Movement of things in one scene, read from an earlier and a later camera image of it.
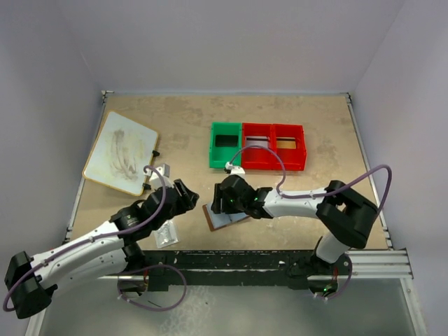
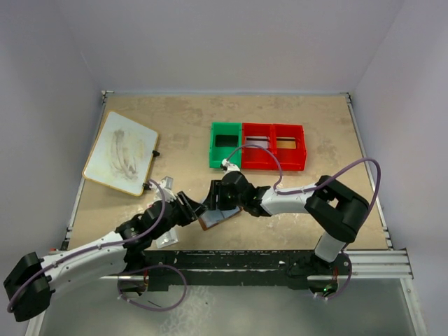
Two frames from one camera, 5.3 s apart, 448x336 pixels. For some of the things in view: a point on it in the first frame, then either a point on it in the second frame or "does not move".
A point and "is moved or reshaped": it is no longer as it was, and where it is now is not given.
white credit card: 262,141 does not move
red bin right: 292,159 does not move
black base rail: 292,268 does not move
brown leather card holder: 216,220 is moved or reshaped
